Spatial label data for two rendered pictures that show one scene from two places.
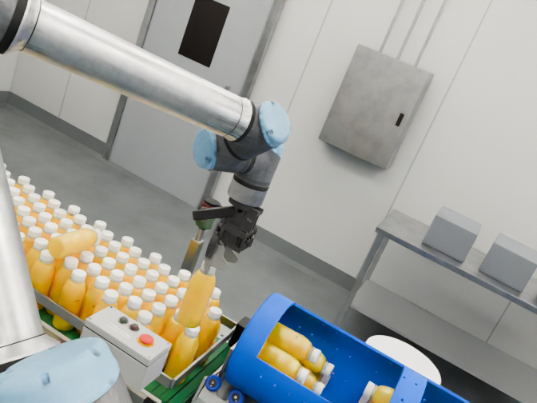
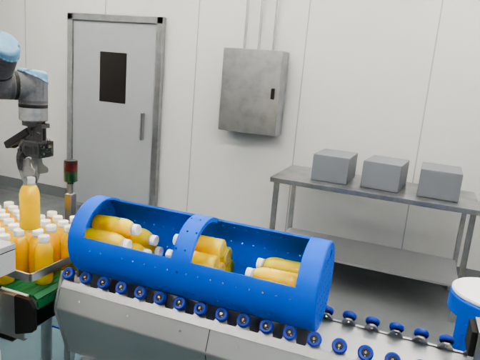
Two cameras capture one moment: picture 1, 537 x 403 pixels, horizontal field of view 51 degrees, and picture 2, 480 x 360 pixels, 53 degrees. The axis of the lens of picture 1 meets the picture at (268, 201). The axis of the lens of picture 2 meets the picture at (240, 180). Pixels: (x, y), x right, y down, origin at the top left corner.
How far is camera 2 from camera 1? 0.80 m
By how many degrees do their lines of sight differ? 6
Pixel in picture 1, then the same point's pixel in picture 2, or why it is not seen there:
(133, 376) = not seen: outside the picture
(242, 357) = (73, 241)
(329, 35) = (204, 49)
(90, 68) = not seen: outside the picture
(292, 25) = (176, 51)
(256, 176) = (29, 97)
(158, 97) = not seen: outside the picture
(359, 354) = (177, 223)
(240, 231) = (33, 142)
